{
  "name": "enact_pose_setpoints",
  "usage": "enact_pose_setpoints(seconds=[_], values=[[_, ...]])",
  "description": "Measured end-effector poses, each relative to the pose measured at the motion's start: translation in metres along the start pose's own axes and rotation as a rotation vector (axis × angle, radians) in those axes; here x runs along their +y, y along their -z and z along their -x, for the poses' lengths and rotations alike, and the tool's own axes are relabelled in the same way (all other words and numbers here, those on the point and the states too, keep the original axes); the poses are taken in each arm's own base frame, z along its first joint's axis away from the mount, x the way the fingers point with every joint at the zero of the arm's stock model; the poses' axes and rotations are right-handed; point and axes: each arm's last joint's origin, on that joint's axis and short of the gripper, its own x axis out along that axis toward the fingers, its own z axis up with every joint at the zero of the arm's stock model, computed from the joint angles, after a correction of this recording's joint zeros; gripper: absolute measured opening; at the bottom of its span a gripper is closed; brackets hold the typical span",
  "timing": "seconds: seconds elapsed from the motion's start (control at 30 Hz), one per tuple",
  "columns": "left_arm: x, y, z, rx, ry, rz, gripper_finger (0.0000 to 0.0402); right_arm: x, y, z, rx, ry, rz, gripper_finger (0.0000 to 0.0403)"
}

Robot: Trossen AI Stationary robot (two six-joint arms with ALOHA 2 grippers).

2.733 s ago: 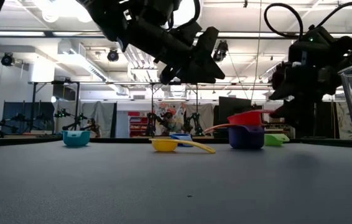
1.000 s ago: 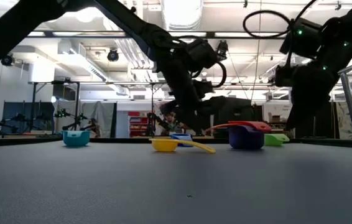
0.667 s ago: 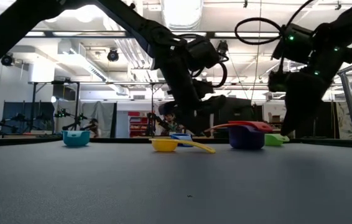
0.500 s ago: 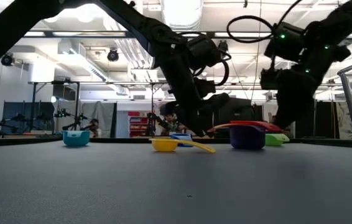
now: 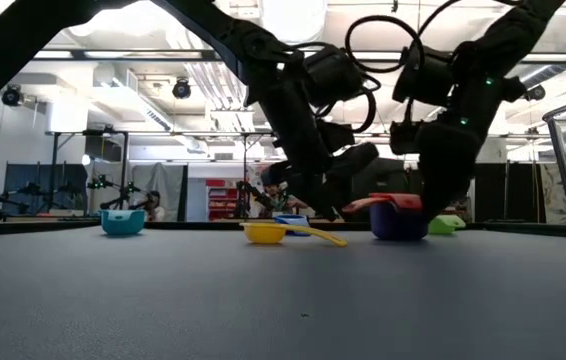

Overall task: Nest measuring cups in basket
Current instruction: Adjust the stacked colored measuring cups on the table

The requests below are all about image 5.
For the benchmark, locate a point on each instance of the background black robot arm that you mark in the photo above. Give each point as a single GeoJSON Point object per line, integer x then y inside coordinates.
{"type": "Point", "coordinates": [100, 182]}
{"type": "Point", "coordinates": [30, 189]}

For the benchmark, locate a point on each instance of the blue partition panel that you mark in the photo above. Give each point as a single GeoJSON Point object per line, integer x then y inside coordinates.
{"type": "Point", "coordinates": [23, 175]}

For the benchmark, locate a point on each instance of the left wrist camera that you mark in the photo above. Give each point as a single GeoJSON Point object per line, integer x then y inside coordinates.
{"type": "Point", "coordinates": [333, 75]}

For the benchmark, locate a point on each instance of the yellow measuring cup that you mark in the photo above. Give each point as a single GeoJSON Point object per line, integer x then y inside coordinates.
{"type": "Point", "coordinates": [263, 234]}

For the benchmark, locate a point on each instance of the person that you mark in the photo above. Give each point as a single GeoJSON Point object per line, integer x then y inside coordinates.
{"type": "Point", "coordinates": [153, 210]}
{"type": "Point", "coordinates": [288, 202]}

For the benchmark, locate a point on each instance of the red shelf rack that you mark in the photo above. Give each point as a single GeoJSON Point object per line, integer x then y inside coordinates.
{"type": "Point", "coordinates": [218, 200]}

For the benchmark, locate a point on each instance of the teal measuring cup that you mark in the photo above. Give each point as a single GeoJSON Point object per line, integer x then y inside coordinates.
{"type": "Point", "coordinates": [123, 225]}

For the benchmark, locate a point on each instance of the red measuring cup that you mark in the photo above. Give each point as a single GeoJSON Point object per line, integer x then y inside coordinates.
{"type": "Point", "coordinates": [393, 200]}

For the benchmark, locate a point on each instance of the grey hanging cloth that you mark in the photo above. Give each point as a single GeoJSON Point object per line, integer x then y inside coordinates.
{"type": "Point", "coordinates": [165, 185]}

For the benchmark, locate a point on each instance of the purple measuring cup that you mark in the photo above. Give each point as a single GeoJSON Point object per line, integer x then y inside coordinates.
{"type": "Point", "coordinates": [395, 225]}

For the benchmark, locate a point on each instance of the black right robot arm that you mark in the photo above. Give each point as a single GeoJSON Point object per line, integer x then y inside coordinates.
{"type": "Point", "coordinates": [513, 30]}

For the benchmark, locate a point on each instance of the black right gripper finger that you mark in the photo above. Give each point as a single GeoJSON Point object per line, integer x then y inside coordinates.
{"type": "Point", "coordinates": [433, 160]}
{"type": "Point", "coordinates": [460, 160]}

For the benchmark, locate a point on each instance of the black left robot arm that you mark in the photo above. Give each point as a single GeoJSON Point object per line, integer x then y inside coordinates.
{"type": "Point", "coordinates": [13, 50]}

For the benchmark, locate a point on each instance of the dark grey table mat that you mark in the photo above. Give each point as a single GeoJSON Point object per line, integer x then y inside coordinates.
{"type": "Point", "coordinates": [163, 300]}

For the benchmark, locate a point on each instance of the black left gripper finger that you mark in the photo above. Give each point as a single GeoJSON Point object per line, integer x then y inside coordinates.
{"type": "Point", "coordinates": [355, 165]}
{"type": "Point", "coordinates": [315, 187]}

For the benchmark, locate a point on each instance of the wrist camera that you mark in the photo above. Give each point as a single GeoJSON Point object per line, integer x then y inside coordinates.
{"type": "Point", "coordinates": [333, 75]}
{"type": "Point", "coordinates": [423, 75]}

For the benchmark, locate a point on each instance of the green measuring cup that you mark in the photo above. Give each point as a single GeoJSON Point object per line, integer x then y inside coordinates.
{"type": "Point", "coordinates": [443, 225]}

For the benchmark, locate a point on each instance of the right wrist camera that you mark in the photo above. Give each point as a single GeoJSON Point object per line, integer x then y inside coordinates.
{"type": "Point", "coordinates": [423, 75]}

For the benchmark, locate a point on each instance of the blue measuring cup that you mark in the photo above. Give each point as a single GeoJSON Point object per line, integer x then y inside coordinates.
{"type": "Point", "coordinates": [290, 219]}

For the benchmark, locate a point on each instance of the large black monitor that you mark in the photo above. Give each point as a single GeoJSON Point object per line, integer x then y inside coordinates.
{"type": "Point", "coordinates": [393, 175]}

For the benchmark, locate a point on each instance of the black ceiling spotlight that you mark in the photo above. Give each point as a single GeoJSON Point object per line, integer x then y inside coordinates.
{"type": "Point", "coordinates": [534, 92]}
{"type": "Point", "coordinates": [11, 95]}
{"type": "Point", "coordinates": [181, 89]}

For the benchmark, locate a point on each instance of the black metal stand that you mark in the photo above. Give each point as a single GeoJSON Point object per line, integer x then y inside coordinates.
{"type": "Point", "coordinates": [124, 175]}

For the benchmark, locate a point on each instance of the black partition panel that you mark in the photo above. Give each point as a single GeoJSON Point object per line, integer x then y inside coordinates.
{"type": "Point", "coordinates": [493, 192]}

